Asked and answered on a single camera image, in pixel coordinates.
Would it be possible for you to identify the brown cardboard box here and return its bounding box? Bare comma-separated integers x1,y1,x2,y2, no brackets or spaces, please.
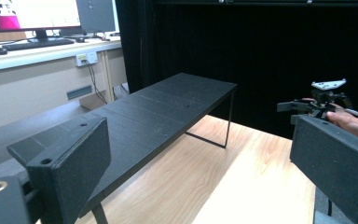
78,91,109,112

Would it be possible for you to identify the black keyboard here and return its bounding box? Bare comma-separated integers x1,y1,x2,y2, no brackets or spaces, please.
2,37,76,52

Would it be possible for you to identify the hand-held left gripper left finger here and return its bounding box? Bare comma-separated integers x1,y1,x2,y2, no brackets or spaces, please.
25,116,112,224

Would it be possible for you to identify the white office desk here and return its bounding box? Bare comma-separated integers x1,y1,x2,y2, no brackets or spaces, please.
0,32,129,135

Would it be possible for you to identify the grey monitor seen from behind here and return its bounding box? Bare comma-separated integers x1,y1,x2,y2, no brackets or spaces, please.
75,0,117,35

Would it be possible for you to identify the white wall socket strip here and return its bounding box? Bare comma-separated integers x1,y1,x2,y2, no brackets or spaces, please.
75,50,99,68

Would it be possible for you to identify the black power cable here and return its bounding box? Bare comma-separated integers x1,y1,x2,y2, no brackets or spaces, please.
84,60,109,105

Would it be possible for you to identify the black low shelf rack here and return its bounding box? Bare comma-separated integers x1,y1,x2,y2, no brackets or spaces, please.
7,72,238,224

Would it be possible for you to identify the black curtain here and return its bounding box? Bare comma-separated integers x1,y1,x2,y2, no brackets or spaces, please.
115,0,358,140

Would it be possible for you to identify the computer monitor with bright screen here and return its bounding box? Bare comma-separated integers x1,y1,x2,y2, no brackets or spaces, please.
0,0,82,42

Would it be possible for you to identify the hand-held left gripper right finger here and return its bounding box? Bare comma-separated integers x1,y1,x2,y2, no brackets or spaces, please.
289,114,358,224

